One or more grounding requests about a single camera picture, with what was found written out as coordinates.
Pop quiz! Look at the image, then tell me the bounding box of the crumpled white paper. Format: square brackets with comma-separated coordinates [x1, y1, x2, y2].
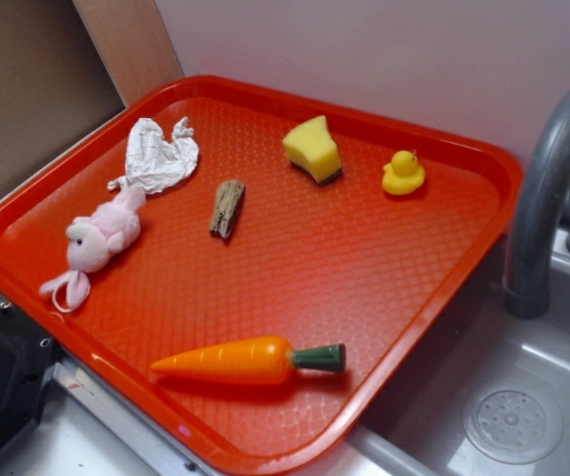
[107, 117, 199, 194]

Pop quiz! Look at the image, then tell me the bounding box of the wooden board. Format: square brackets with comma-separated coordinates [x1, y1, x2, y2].
[73, 0, 184, 107]

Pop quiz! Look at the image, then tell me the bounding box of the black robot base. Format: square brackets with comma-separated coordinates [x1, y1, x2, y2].
[0, 305, 59, 457]

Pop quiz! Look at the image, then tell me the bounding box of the red plastic tray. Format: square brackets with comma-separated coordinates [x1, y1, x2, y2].
[0, 76, 522, 475]

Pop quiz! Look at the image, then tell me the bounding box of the small wood piece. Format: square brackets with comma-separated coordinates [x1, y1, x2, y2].
[209, 179, 246, 240]

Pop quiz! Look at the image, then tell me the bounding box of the pink plush bunny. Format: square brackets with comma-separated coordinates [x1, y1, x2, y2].
[40, 185, 146, 313]

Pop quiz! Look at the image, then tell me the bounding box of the yellow rubber duck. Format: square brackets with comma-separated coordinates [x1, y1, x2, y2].
[382, 150, 425, 195]

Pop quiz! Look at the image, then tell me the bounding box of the grey toy faucet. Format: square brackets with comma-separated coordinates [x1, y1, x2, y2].
[504, 91, 570, 319]

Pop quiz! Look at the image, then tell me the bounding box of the grey toy sink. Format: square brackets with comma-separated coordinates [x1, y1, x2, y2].
[348, 225, 570, 476]

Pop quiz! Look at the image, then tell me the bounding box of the yellow sponge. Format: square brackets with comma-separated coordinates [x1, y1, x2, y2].
[283, 115, 342, 184]

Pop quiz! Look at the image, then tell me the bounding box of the brown cardboard panel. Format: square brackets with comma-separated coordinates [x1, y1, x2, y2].
[0, 1, 124, 198]

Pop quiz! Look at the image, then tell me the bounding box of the orange toy carrot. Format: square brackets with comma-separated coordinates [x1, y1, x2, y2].
[151, 335, 347, 386]

